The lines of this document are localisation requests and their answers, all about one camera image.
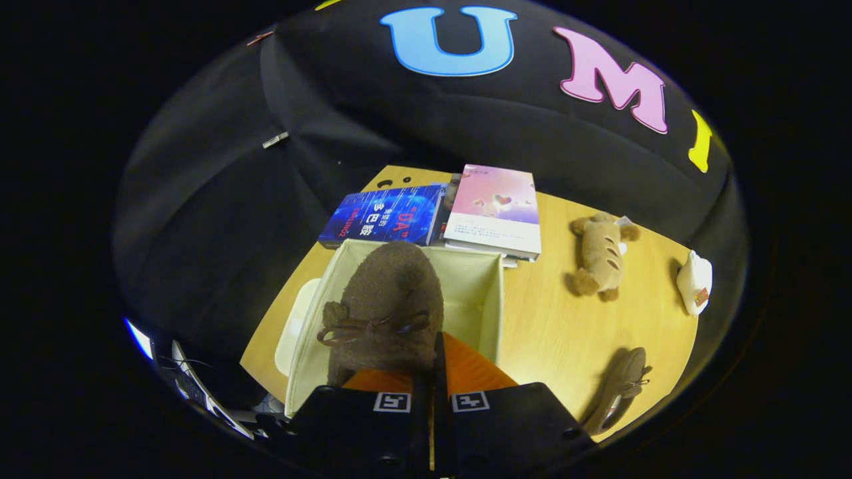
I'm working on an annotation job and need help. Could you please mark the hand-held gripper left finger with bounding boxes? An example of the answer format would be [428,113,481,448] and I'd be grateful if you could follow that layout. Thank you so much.
[283,368,432,479]

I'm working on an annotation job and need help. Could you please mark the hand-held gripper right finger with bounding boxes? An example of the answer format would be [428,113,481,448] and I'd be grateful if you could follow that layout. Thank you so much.
[434,331,595,479]

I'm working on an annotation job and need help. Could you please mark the cream fabric storage box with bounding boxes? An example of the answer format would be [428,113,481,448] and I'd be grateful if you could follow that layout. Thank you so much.
[275,238,505,418]

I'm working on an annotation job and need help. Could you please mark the brown fuzzy shoe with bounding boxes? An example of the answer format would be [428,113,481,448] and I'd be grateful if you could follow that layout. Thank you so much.
[316,241,445,388]
[580,346,653,436]

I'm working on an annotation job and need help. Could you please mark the blue cover book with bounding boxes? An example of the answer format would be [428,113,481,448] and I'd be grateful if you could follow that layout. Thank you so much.
[318,184,445,248]

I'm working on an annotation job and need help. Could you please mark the dark cover book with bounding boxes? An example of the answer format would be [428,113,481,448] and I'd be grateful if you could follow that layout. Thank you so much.
[429,174,463,245]

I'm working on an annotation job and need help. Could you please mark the tan bread plush toy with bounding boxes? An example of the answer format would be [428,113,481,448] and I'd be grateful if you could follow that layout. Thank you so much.
[569,212,641,301]

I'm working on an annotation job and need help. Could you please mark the pink cover book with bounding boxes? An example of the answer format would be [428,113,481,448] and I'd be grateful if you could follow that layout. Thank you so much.
[443,164,542,261]

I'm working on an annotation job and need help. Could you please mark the white plush toy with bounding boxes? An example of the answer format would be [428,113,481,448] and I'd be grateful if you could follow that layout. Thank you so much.
[676,250,714,316]

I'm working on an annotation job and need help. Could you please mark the computer monitor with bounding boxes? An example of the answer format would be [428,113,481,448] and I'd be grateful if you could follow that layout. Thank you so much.
[123,318,155,361]

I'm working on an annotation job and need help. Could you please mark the black backdrop cloth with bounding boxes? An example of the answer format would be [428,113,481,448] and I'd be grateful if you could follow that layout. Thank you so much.
[112,0,749,413]

